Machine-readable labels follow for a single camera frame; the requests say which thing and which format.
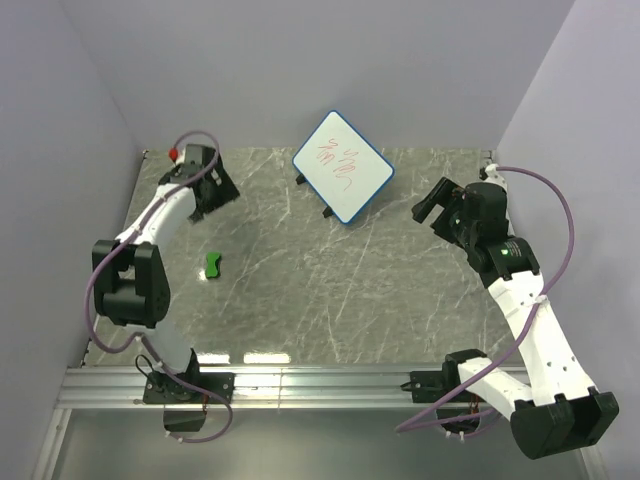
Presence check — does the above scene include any green whiteboard eraser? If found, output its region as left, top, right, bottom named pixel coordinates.
left=204, top=252, right=222, bottom=279

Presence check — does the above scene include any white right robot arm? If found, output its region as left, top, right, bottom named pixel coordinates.
left=397, top=175, right=619, bottom=459

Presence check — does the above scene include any aluminium mounting rail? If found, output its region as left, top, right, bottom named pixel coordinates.
left=55, top=364, right=441, bottom=410

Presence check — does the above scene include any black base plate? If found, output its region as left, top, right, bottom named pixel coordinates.
left=142, top=371, right=236, bottom=405
left=400, top=370, right=448, bottom=404

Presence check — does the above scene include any blue framed whiteboard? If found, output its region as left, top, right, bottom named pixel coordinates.
left=292, top=110, right=395, bottom=224

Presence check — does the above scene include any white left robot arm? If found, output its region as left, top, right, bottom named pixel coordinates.
left=85, top=144, right=239, bottom=402

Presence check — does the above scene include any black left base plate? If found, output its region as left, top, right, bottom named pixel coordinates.
left=142, top=371, right=236, bottom=405

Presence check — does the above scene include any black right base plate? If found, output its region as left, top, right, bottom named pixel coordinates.
left=400, top=370, right=448, bottom=404

